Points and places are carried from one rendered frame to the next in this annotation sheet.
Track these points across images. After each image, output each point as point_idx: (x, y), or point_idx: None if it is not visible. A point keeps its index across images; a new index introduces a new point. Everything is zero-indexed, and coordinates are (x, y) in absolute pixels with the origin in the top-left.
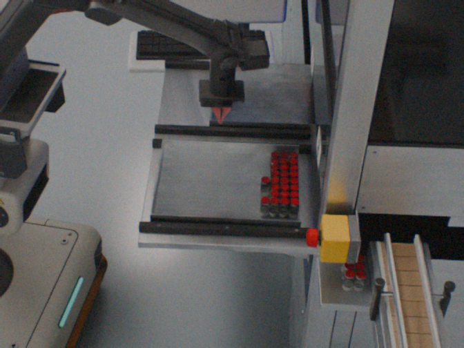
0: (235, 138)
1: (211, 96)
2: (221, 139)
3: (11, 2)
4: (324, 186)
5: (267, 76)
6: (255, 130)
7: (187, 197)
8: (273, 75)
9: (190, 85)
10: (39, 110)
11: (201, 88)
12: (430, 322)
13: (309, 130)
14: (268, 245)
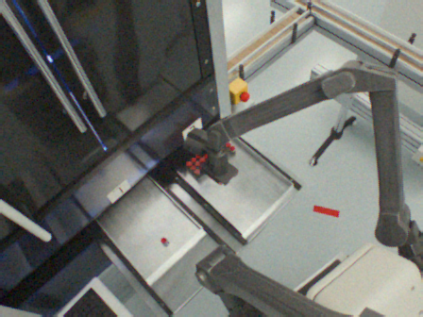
0: (195, 213)
1: (230, 166)
2: (203, 218)
3: (397, 125)
4: (224, 95)
5: (126, 247)
6: (183, 204)
7: (261, 191)
8: (121, 245)
9: (176, 280)
10: (323, 267)
11: (230, 175)
12: (235, 54)
13: (158, 181)
14: (247, 138)
